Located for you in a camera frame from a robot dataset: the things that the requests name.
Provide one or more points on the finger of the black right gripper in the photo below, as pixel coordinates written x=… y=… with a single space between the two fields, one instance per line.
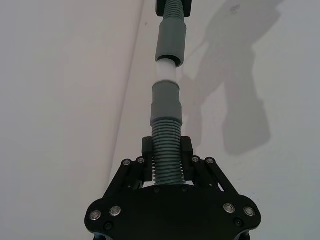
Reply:
x=188 y=7
x=160 y=7

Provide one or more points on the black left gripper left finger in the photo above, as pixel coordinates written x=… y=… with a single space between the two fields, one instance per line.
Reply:
x=147 y=148

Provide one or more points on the white table cloth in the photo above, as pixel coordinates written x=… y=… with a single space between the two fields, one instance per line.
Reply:
x=250 y=100

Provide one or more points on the white plastic connector tube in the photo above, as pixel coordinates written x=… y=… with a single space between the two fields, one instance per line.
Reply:
x=166 y=71

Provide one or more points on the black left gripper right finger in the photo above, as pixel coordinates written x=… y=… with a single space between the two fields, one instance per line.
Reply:
x=187 y=148

